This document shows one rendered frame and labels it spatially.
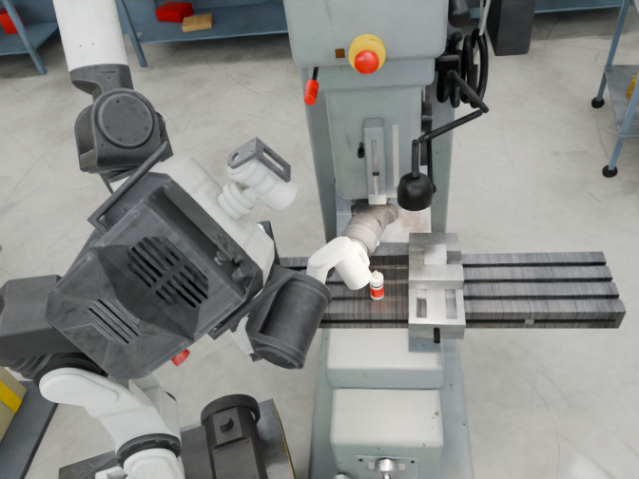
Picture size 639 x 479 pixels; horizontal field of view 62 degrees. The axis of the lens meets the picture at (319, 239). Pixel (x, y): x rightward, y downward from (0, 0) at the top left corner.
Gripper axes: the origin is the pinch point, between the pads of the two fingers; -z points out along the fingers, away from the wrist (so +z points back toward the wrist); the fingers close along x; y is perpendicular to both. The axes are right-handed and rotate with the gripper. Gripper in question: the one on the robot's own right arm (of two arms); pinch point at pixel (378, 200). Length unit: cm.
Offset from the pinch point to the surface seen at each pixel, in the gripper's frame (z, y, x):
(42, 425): 56, 122, 145
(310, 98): 29, -46, 1
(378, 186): 12.0, -15.2, -4.5
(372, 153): 12.4, -24.4, -3.5
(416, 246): -7.5, 22.4, -8.1
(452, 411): -3, 104, -25
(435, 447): 35, 55, -26
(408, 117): 6.5, -30.6, -9.7
